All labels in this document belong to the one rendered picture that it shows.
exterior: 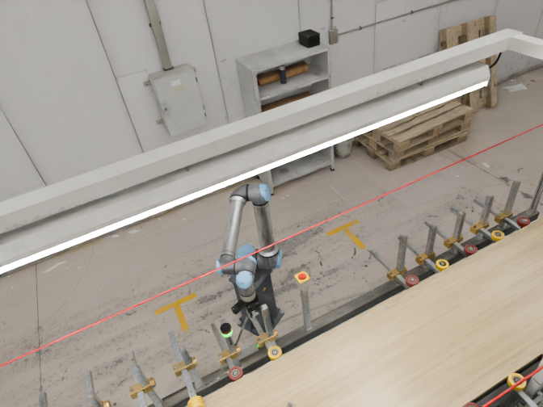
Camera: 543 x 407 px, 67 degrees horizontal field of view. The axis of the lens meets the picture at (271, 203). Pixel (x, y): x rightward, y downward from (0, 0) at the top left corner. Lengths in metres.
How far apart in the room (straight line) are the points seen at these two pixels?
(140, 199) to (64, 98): 3.14
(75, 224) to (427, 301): 2.10
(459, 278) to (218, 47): 3.10
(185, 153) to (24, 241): 0.49
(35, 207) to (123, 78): 3.17
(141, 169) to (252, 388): 1.56
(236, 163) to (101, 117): 3.23
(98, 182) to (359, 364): 1.76
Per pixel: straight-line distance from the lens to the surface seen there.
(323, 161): 5.21
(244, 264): 2.38
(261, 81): 4.53
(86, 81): 4.29
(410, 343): 2.57
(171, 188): 1.25
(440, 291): 2.82
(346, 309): 2.90
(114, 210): 1.25
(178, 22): 4.30
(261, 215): 2.79
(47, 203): 1.23
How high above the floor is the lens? 3.06
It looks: 39 degrees down
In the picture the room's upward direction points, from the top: 9 degrees counter-clockwise
